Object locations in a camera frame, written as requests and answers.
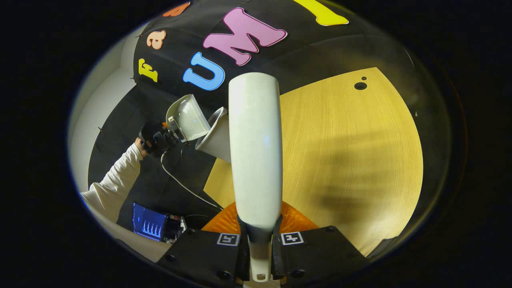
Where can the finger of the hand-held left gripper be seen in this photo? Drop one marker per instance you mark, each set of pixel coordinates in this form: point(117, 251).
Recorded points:
point(172, 138)

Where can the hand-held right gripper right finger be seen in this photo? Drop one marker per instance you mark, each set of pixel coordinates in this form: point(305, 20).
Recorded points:
point(316, 252)

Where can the small white broom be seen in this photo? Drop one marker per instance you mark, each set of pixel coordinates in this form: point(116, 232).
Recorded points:
point(256, 152)

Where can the small white dustpan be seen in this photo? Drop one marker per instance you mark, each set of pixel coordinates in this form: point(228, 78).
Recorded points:
point(190, 118)

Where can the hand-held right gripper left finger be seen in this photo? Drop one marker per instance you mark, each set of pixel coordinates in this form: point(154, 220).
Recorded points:
point(200, 256)

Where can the black electronics board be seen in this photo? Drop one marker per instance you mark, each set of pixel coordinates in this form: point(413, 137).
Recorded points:
point(176, 228)

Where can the small blue display screen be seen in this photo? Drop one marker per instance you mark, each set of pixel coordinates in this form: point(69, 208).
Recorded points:
point(148, 224)

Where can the wooden desktop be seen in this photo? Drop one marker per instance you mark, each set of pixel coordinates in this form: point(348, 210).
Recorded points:
point(340, 160)

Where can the white ribbed garbage bin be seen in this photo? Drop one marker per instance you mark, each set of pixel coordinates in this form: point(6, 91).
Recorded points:
point(218, 140)

